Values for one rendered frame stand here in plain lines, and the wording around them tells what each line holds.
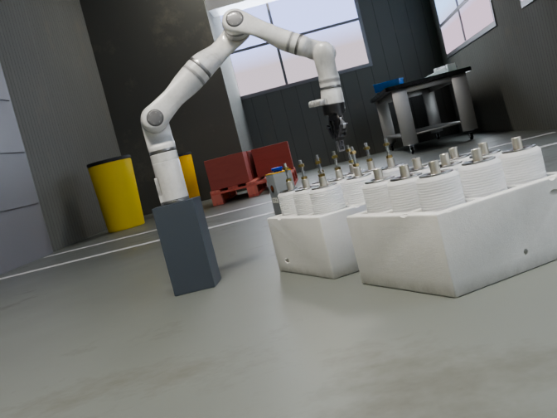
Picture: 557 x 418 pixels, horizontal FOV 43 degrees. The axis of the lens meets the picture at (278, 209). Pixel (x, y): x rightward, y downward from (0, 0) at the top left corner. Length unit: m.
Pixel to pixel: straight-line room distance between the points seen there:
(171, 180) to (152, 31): 6.88
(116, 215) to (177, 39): 2.87
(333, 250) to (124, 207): 5.21
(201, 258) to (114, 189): 4.75
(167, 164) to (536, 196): 1.22
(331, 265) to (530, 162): 0.62
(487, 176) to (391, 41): 8.76
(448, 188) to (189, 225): 1.05
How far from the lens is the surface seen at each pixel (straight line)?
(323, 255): 1.99
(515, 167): 1.68
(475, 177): 1.60
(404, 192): 1.63
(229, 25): 2.41
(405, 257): 1.62
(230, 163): 7.07
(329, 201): 2.00
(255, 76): 10.26
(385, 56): 10.28
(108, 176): 7.04
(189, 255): 2.34
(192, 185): 7.99
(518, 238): 1.61
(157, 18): 9.18
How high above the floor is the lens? 0.38
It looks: 5 degrees down
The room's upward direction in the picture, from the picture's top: 14 degrees counter-clockwise
